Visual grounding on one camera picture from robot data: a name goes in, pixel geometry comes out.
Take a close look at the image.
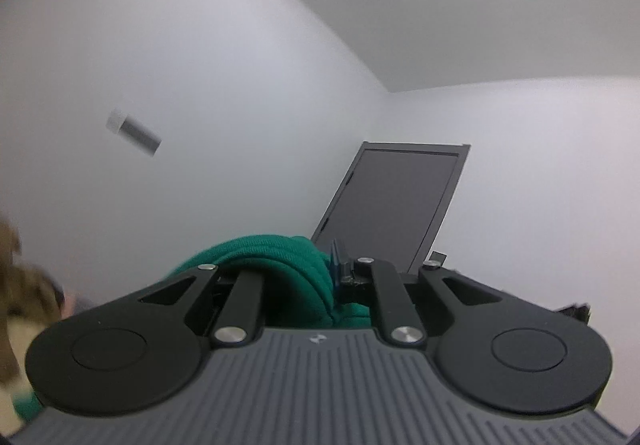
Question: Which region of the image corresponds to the green hoodie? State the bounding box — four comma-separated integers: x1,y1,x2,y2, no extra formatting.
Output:
12,235,375,423

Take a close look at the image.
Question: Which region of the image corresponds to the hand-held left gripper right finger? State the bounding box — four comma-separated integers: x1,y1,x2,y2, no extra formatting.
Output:
331,239,504,347

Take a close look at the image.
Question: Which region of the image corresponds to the mottled brown cloth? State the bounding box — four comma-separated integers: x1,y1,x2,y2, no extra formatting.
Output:
0,214,67,426

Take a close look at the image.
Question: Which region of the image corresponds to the grey door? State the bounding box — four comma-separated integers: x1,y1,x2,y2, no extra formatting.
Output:
310,141,472,276

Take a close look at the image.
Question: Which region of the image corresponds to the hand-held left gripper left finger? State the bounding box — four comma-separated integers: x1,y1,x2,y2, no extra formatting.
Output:
137,263,267,346

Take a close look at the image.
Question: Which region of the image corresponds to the grey wall fixture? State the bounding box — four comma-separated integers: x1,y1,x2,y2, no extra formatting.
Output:
106,108,162,159

